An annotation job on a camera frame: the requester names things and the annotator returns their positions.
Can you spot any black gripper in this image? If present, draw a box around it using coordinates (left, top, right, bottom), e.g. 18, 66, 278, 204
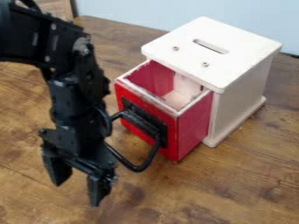
39, 80, 116, 207

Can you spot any red drawer with black handle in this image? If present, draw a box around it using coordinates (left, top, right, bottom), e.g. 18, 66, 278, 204
111, 59, 213, 172

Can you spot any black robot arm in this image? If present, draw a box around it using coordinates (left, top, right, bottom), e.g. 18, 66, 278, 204
0, 0, 116, 207

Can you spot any white wooden box cabinet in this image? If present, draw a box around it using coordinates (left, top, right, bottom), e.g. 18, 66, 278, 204
142, 17, 282, 147

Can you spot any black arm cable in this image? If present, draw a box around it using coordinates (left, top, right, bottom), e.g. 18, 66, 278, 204
95, 106, 115, 138

